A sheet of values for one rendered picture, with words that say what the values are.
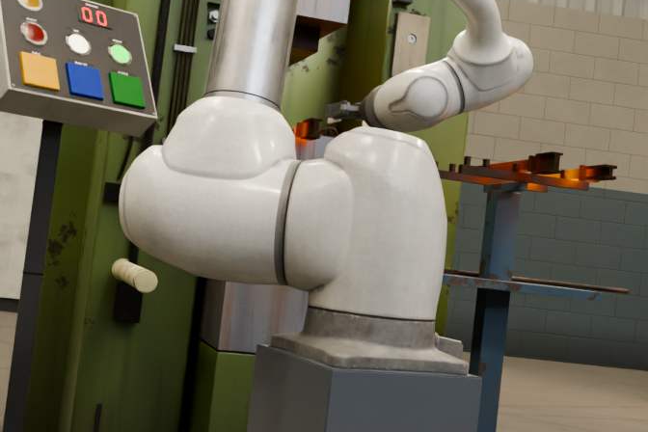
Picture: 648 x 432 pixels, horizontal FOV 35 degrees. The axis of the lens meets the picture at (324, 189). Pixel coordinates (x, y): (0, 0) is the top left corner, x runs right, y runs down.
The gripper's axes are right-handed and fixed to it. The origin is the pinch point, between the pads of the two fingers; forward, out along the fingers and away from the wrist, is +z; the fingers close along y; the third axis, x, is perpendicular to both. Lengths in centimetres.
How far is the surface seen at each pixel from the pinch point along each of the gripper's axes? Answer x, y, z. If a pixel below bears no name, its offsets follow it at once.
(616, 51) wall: 168, 412, 562
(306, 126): 0.7, -0.5, 32.0
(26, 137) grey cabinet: 27, -61, 577
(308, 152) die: -5.1, 1.5, 34.9
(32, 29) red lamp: 10, -65, 15
